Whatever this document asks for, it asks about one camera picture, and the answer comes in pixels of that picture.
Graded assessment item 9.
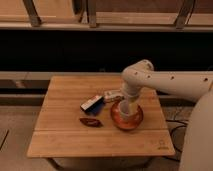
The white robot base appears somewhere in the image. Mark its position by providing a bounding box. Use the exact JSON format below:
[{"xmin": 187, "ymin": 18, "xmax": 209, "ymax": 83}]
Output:
[{"xmin": 179, "ymin": 92, "xmax": 213, "ymax": 171}]

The black cable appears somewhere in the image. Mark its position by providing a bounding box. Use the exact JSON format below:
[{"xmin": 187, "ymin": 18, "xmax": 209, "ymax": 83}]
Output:
[{"xmin": 165, "ymin": 118, "xmax": 189, "ymax": 163}]

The wooden table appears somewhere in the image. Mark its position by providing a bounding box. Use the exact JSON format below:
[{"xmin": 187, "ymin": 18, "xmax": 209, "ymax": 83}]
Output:
[{"xmin": 27, "ymin": 75, "xmax": 175, "ymax": 158}]

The orange ceramic cup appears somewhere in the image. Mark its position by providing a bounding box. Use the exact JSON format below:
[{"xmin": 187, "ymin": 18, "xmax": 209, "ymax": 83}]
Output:
[{"xmin": 110, "ymin": 101, "xmax": 144, "ymax": 131}]

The dark red snack packet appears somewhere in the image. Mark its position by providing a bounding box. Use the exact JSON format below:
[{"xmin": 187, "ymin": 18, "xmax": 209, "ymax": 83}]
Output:
[{"xmin": 80, "ymin": 118, "xmax": 103, "ymax": 127}]

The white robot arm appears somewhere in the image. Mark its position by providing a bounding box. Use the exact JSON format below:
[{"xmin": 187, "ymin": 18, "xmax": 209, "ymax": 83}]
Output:
[{"xmin": 121, "ymin": 60, "xmax": 213, "ymax": 116}]

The white snack packet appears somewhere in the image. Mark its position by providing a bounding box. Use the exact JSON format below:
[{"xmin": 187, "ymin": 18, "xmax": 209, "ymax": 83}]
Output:
[{"xmin": 104, "ymin": 90, "xmax": 124, "ymax": 103}]

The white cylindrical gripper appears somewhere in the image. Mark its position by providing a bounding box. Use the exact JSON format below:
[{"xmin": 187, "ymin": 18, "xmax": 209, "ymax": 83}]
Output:
[{"xmin": 118, "ymin": 98, "xmax": 138, "ymax": 121}]

